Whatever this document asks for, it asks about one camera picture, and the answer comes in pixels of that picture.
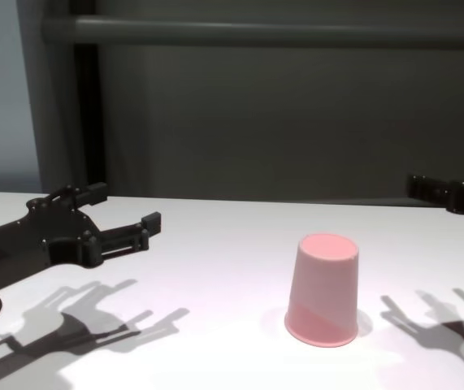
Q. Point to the grey horizontal rail bar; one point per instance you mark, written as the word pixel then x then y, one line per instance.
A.
pixel 256 30

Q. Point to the dark vertical frame post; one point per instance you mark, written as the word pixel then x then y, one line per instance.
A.
pixel 57 101

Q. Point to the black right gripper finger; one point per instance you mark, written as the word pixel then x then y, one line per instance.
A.
pixel 426 189

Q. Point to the dark low rail bar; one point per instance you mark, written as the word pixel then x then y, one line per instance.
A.
pixel 256 194

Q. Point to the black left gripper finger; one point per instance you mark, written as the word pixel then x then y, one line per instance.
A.
pixel 89 194
pixel 134 237

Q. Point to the pink plastic cup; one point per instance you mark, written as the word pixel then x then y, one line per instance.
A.
pixel 323 296

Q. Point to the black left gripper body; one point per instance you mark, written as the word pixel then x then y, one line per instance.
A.
pixel 32 239

